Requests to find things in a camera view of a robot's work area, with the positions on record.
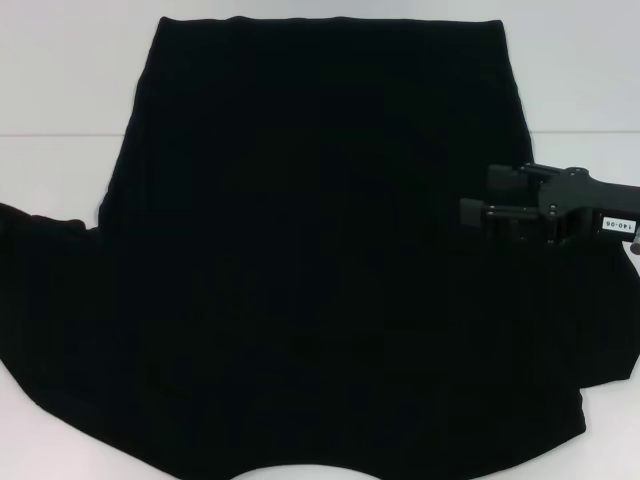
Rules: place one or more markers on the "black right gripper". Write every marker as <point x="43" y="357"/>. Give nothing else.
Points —
<point x="575" y="205"/>

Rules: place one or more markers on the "black shirt with FREE print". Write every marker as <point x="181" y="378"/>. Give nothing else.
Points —
<point x="320" y="250"/>

